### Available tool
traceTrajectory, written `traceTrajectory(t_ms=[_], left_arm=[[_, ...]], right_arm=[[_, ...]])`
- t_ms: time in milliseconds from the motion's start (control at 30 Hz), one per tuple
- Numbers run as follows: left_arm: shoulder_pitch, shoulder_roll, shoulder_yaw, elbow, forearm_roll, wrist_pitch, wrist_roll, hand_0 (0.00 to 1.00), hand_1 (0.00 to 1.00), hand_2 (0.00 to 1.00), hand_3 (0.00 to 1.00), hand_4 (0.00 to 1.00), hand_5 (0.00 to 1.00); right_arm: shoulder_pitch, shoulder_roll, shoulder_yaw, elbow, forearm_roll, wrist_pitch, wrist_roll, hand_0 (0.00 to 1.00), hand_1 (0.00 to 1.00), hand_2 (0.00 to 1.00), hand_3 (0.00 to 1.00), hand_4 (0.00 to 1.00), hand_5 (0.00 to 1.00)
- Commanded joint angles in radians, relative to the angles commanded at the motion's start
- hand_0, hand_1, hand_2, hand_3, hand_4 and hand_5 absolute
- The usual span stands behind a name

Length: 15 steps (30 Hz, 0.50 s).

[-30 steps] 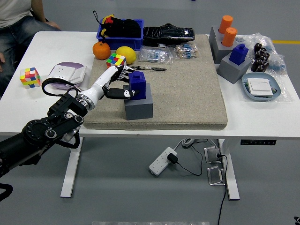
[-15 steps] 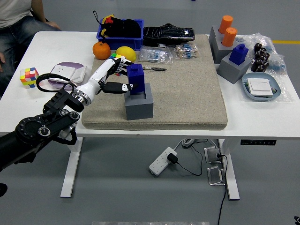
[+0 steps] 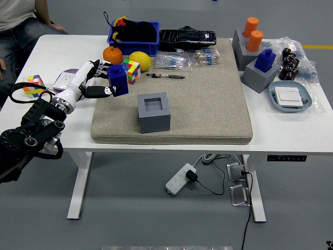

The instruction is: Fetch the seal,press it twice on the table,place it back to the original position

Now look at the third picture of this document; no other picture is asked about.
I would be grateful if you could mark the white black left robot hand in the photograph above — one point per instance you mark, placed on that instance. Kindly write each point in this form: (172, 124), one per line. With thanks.
(78, 80)

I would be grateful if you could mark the black power adapter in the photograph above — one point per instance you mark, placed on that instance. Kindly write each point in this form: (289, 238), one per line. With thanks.
(191, 176)

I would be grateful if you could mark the person's right hand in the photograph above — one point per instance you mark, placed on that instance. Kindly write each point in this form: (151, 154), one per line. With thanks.
(2, 68)

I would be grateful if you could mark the yellow red toy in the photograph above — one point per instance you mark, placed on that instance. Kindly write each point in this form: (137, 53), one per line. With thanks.
(120, 22)

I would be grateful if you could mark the grey two-hole holder block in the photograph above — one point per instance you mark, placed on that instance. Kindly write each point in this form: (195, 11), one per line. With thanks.
(240, 52)

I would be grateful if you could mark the orange fruit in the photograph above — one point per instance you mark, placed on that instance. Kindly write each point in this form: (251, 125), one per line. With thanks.
(113, 55)

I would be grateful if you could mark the grey-brown fabric mat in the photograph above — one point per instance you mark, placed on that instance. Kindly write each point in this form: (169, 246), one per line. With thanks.
(208, 104)

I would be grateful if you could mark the person's left forearm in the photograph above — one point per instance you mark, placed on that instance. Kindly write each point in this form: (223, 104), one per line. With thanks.
(43, 11)

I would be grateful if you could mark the grey cube seal holder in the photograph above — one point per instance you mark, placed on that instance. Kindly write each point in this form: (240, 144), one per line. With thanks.
(256, 80)
(154, 122)

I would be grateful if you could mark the person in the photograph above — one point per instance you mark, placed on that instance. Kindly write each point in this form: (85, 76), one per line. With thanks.
(15, 39)

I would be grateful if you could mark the white table leg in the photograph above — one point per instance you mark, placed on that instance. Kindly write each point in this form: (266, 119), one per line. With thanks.
(79, 187)
(256, 198)

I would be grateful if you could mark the large colourful puzzle cube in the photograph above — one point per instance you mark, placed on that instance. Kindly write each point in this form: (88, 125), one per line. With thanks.
(134, 71)

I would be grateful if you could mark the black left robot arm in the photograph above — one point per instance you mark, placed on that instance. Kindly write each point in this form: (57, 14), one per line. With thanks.
(31, 135)

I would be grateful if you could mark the yellow lemon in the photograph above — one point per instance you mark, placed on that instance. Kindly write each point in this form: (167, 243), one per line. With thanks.
(140, 61)

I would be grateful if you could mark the white power strip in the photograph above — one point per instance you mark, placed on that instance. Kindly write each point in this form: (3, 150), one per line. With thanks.
(177, 182)

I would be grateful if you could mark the black wrapped keyboard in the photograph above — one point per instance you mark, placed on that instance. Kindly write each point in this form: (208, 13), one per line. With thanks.
(187, 39)

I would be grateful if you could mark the white wall socket panel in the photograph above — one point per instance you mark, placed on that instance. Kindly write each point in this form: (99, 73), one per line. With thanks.
(65, 79)

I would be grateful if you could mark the bag of tan resistors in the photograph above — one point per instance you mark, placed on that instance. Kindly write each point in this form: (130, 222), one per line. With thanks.
(207, 56)

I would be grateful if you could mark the bag of blue resistors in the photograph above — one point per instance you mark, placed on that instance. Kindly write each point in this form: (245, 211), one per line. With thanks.
(171, 62)

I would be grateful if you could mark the person's left hand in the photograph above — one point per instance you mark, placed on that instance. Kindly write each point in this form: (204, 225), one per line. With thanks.
(59, 27)

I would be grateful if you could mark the black table control panel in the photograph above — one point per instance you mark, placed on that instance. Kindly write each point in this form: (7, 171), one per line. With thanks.
(286, 158)

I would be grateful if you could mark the light blue dish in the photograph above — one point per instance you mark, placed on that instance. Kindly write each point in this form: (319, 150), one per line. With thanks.
(290, 84)

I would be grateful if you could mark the dark brown capacitor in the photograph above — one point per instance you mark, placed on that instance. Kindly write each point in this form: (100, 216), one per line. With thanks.
(294, 73)
(295, 63)
(286, 68)
(283, 75)
(292, 57)
(286, 52)

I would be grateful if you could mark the crumpled clear plastic bags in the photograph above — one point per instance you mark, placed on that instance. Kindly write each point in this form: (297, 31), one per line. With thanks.
(307, 65)

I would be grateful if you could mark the blue block seal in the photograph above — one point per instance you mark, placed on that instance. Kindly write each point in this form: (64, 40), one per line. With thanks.
(264, 61)
(118, 78)

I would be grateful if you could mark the small colourful puzzle cube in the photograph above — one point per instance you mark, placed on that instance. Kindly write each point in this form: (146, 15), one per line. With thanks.
(32, 82)

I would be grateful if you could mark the black fabric pouch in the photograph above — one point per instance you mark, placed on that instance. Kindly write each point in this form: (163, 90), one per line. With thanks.
(141, 31)

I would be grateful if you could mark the orange cylinder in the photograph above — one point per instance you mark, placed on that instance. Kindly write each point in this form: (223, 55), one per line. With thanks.
(255, 40)
(251, 26)

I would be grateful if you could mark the blue plastic bin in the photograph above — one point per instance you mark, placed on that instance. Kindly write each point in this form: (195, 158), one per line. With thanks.
(135, 48)

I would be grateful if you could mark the white square switch panel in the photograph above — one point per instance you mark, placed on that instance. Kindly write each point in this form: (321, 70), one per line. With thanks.
(288, 97)

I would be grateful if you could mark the lilac shallow dish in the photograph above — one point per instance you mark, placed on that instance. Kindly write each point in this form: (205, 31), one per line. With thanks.
(70, 70)

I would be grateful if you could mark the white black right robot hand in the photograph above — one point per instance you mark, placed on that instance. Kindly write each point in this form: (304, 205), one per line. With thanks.
(330, 244)

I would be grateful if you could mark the metal foot bracket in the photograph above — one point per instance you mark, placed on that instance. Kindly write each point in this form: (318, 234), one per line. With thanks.
(234, 172)
(238, 195)

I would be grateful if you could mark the black pen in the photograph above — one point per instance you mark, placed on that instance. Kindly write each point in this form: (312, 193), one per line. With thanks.
(166, 76)

